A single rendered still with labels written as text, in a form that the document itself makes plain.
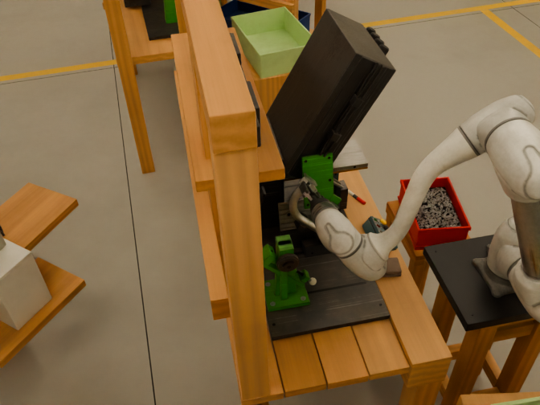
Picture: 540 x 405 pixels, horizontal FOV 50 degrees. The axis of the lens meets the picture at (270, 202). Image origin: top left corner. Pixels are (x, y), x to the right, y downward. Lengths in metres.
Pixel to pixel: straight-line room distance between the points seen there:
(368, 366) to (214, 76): 1.14
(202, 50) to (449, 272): 1.34
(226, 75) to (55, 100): 4.02
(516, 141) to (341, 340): 0.89
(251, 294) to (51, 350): 1.95
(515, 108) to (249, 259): 0.81
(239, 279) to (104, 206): 2.59
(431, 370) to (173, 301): 1.68
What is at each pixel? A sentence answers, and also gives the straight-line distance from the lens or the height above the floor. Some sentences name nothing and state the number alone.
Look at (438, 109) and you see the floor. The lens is 4.76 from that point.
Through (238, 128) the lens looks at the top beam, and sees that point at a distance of 1.11.
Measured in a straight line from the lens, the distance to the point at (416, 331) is 2.05.
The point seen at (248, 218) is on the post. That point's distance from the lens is 1.27.
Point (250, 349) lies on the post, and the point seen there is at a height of 1.15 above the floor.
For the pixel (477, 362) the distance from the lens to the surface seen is 2.42.
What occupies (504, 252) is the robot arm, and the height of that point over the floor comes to 1.08.
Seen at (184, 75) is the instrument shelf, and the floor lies 1.54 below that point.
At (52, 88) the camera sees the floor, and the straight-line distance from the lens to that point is 5.33.
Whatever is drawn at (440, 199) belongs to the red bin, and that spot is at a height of 0.88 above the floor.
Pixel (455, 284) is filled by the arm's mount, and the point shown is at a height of 0.89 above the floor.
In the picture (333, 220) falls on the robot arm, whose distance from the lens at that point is 1.74.
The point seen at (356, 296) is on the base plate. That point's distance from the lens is 2.10.
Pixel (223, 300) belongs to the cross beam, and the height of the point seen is 1.27.
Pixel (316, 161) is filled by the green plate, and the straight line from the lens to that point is 2.08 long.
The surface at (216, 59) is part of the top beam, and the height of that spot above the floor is 1.94.
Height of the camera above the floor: 2.54
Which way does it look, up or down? 42 degrees down
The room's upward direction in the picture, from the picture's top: 2 degrees counter-clockwise
